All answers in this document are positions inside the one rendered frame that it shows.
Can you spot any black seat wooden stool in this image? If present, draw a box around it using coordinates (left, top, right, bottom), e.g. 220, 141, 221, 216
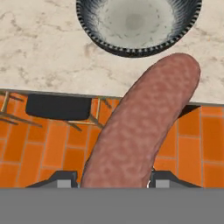
0, 90, 113, 132

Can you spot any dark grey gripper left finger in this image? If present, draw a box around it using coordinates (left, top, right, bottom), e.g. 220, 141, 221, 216
25, 170, 79, 189

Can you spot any reddish brown sausage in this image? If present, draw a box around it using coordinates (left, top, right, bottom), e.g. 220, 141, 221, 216
80, 52, 202, 189

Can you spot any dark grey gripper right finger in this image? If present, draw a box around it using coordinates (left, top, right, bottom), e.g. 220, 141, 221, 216
148, 170, 203, 189

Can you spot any black rimmed grey bowl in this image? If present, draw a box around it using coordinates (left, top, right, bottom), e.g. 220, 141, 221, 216
75, 0, 203, 59

